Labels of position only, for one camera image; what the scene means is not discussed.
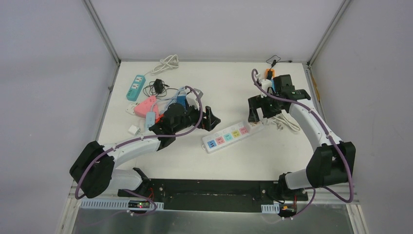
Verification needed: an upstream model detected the pink triangular power strip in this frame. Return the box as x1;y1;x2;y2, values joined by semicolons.
133;95;159;119

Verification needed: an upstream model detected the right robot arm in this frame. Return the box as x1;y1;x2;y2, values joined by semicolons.
248;69;356;203

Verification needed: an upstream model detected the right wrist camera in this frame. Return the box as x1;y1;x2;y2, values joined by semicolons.
259;78;273;98

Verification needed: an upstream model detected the light blue power strip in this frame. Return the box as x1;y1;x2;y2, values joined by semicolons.
145;112;156;130

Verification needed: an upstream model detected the teal power strip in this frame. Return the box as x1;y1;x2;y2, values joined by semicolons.
126;75;146;101

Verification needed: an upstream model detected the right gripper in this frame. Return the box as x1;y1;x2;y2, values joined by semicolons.
248;91;283;122

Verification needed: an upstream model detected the black charger on orange strip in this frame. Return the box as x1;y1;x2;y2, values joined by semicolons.
266;71;273;80

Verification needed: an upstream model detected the red cube adapter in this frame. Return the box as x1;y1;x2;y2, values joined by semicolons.
155;115;163;123

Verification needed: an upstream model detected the small white plug adapter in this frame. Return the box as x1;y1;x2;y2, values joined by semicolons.
128;125;141;136

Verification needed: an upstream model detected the orange power strip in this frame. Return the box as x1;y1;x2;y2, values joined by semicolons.
265;69;275;80

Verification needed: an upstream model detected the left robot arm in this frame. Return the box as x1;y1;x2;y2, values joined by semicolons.
69;103;221;199

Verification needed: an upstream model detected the white coiled cable top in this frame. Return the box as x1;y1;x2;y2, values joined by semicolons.
143;54;179;77

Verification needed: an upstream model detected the black power adapter with cable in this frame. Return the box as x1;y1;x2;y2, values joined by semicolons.
143;78;178;98

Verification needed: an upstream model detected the blue cube adapter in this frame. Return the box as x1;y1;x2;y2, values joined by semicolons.
176;95;188;111

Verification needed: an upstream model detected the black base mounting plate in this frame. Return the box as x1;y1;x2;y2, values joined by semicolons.
133;179;309;213

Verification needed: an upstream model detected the white long power strip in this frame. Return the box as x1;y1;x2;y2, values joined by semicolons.
202;121;270;154

